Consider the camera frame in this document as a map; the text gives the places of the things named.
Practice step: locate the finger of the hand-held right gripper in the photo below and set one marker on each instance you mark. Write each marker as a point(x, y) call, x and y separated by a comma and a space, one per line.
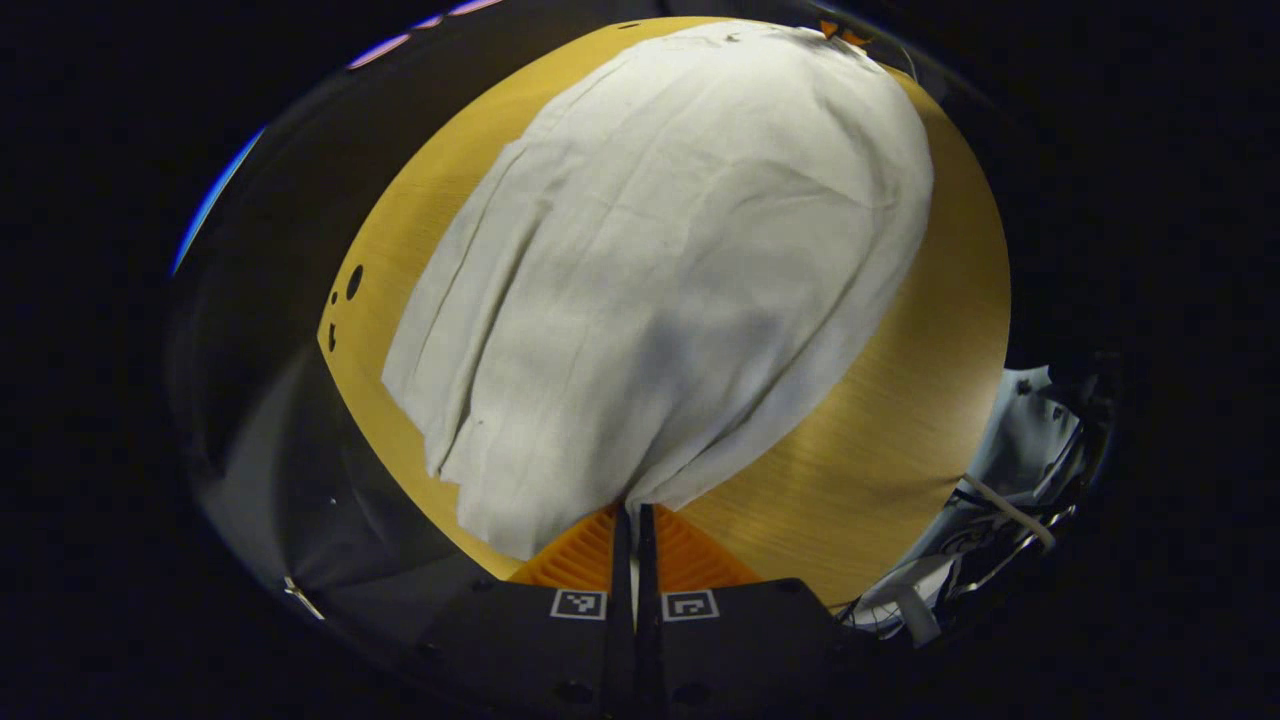
point(853, 38)

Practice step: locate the white jeans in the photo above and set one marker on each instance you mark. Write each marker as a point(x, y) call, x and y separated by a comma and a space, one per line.
point(660, 280)

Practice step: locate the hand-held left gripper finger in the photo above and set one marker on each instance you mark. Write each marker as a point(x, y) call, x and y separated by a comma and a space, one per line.
point(646, 620)
point(622, 620)

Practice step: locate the small metal clip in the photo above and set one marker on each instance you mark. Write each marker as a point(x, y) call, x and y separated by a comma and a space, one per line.
point(302, 598)

